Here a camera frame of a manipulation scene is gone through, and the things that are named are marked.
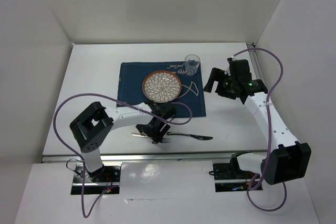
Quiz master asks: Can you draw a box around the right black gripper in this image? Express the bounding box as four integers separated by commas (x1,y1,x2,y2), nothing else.
203,67,237,100

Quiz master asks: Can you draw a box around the silver fork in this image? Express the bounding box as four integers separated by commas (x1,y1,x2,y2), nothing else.
131,133,171,144

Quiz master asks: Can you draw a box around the clear drinking glass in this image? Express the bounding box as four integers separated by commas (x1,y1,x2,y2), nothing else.
185,54,200,76

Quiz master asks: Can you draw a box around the floral ceramic plate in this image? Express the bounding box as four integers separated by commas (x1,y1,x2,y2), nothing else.
142,70,182,103

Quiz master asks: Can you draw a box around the blue fish placemat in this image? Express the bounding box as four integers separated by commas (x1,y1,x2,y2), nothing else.
117,61,206,118

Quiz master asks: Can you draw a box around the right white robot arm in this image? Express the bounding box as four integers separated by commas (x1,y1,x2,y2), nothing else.
203,58,311,185

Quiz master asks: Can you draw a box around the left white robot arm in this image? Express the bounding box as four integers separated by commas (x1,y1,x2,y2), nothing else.
70,101,176,182

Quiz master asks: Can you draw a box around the silver table knife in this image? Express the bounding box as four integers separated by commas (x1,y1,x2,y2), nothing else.
166,132,213,141

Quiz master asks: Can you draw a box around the aluminium right side rail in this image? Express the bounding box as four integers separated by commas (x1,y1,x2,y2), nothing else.
246,43,264,81

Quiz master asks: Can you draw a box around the aluminium rail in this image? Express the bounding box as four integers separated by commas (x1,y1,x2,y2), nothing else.
246,43,264,81
40,151,271,164

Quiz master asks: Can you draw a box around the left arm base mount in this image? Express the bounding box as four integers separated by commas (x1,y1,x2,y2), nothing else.
66,158,121,195

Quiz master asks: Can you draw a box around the aluminium front rail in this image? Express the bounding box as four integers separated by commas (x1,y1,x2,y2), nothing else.
40,151,271,164

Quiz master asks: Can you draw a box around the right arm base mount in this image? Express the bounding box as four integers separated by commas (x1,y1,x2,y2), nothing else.
208,151,255,191

